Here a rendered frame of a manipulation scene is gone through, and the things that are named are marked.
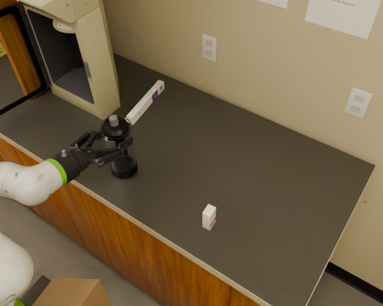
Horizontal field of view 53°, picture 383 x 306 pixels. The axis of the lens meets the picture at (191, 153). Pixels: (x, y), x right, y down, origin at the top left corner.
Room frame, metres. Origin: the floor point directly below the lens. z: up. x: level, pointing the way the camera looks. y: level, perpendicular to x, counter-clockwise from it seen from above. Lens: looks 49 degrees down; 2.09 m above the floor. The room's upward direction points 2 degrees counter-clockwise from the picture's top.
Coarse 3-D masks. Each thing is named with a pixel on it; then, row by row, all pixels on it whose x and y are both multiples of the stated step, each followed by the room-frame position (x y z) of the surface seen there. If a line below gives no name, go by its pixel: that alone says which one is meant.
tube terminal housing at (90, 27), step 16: (80, 0) 1.24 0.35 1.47; (96, 0) 1.29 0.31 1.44; (48, 16) 1.31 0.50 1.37; (80, 16) 1.23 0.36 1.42; (96, 16) 1.28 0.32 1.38; (80, 32) 1.21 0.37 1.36; (96, 32) 1.27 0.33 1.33; (80, 48) 1.23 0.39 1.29; (96, 48) 1.26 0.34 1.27; (96, 64) 1.24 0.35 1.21; (112, 64) 1.34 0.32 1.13; (96, 80) 1.23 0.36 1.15; (112, 80) 1.29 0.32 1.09; (64, 96) 1.35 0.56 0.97; (96, 96) 1.22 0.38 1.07; (112, 96) 1.28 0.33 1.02; (96, 112) 1.23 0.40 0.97; (112, 112) 1.26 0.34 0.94
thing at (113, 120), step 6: (108, 120) 0.96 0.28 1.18; (114, 120) 0.93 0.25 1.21; (120, 120) 0.95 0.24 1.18; (102, 126) 0.93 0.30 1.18; (108, 126) 0.93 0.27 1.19; (114, 126) 0.92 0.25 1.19; (120, 126) 0.92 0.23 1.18; (126, 126) 0.93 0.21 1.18; (108, 132) 0.90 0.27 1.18; (114, 132) 0.90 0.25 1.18; (120, 132) 0.90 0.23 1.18
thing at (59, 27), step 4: (56, 24) 1.32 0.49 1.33; (60, 24) 1.31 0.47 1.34; (64, 24) 1.30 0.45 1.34; (56, 28) 1.32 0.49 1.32; (60, 28) 1.30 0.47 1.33; (64, 28) 1.30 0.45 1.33; (68, 28) 1.29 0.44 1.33; (64, 32) 1.29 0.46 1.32; (68, 32) 1.29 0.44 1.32; (72, 32) 1.29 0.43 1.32
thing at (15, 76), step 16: (0, 32) 1.31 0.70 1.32; (16, 32) 1.35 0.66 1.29; (0, 48) 1.29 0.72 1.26; (16, 48) 1.33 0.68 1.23; (0, 64) 1.27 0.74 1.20; (16, 64) 1.32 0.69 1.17; (32, 64) 1.36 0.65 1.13; (0, 80) 1.25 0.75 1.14; (16, 80) 1.30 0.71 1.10; (32, 80) 1.34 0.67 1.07; (0, 96) 1.24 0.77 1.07; (16, 96) 1.28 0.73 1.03
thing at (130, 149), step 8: (104, 120) 0.97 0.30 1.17; (128, 120) 0.97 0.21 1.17; (128, 128) 0.93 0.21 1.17; (104, 136) 0.90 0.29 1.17; (120, 136) 0.89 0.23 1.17; (128, 136) 0.92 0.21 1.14; (112, 144) 0.89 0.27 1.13; (128, 152) 0.91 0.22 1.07; (120, 160) 0.89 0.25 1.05; (128, 160) 0.90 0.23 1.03; (112, 168) 0.91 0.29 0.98; (120, 168) 0.89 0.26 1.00; (128, 168) 0.90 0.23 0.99
